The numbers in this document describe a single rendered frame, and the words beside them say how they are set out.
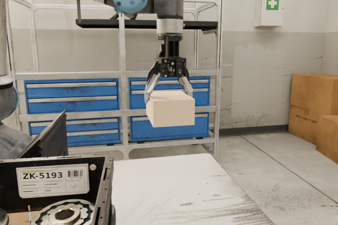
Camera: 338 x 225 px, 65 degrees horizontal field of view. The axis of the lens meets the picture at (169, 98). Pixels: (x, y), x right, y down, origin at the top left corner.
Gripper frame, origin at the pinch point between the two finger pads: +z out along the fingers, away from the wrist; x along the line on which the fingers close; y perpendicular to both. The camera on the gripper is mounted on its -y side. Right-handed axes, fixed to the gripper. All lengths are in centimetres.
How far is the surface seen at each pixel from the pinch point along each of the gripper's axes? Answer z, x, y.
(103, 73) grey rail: 5, -24, -140
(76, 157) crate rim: 3.3, -23.6, 29.8
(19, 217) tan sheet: 13.3, -33.8, 31.2
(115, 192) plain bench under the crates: 26.5, -17.0, 3.7
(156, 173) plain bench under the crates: 26.5, -2.9, -6.0
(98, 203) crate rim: 3.2, -18.8, 45.6
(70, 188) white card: 9.1, -25.1, 30.1
